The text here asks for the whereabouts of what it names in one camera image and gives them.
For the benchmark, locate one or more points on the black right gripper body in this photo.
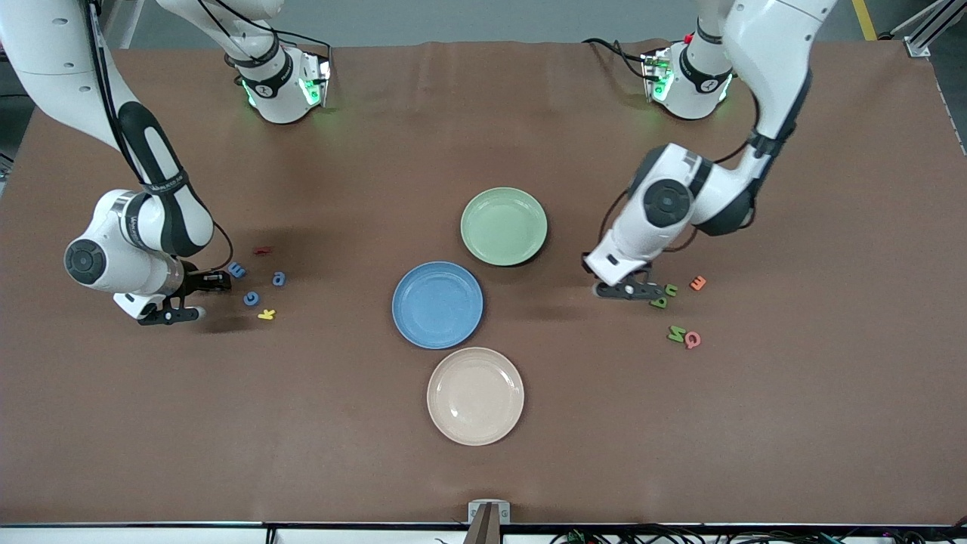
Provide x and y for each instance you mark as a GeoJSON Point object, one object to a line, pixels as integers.
{"type": "Point", "coordinates": [194, 280]}

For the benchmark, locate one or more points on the blue foam letter E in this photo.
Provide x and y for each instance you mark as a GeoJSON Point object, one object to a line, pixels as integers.
{"type": "Point", "coordinates": [239, 270]}

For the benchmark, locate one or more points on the blue foam letter G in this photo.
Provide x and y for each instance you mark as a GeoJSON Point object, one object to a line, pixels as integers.
{"type": "Point", "coordinates": [245, 299]}

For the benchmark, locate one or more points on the green foam letter N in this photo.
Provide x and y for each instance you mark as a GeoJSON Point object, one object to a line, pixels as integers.
{"type": "Point", "coordinates": [676, 334]}

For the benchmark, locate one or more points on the pink foam letter Q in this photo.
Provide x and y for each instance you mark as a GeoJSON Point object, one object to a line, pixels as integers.
{"type": "Point", "coordinates": [687, 341]}

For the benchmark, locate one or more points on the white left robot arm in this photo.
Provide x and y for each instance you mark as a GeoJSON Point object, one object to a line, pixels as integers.
{"type": "Point", "coordinates": [770, 60]}

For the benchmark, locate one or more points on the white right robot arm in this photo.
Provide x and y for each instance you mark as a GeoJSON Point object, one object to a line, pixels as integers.
{"type": "Point", "coordinates": [45, 60]}

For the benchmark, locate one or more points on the orange foam letter E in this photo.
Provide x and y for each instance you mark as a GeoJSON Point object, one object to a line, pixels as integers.
{"type": "Point", "coordinates": [698, 284]}

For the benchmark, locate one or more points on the brown table cover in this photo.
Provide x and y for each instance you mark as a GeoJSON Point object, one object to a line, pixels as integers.
{"type": "Point", "coordinates": [151, 423]}

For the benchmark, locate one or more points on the green plate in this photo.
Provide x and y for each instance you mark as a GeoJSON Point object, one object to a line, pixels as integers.
{"type": "Point", "coordinates": [504, 227]}

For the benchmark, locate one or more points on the beige plate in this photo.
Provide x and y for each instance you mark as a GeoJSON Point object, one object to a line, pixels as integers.
{"type": "Point", "coordinates": [475, 396]}

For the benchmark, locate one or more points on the blue plate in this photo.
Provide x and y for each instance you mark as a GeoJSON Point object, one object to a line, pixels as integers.
{"type": "Point", "coordinates": [437, 305]}

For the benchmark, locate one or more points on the grey metal bracket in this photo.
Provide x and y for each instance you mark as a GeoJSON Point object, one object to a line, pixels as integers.
{"type": "Point", "coordinates": [474, 514]}

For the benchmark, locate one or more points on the aluminium frame profile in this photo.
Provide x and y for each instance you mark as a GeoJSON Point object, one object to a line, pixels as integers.
{"type": "Point", "coordinates": [918, 45]}

